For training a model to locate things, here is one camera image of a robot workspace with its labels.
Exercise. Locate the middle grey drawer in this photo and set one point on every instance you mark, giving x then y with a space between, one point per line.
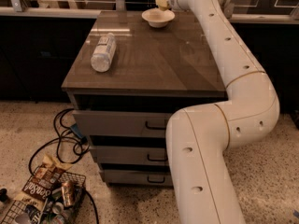
129 155

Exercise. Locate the clear plastic water bottle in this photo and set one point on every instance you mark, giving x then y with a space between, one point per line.
103 53

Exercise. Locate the grey drawer cabinet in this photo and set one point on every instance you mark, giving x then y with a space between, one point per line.
154 70

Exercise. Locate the brown snack bag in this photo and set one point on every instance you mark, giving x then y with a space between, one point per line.
41 183

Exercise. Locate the blue power plug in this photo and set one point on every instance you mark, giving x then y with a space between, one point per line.
75 130

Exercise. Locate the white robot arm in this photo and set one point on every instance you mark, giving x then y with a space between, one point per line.
196 136

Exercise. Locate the copper drink can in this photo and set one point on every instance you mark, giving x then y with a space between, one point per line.
68 193

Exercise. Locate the metal railing frame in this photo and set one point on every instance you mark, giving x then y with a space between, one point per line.
93 3

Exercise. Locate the grey drawer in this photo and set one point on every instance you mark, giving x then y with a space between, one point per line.
116 123
129 155
131 177

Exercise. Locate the top grey drawer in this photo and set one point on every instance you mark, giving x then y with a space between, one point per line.
116 123

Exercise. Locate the white paper bowl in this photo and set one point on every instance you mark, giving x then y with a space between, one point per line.
157 18

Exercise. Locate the bottom grey drawer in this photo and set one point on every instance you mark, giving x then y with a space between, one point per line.
131 177

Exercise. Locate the black wire basket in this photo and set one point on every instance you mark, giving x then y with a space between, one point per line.
53 211

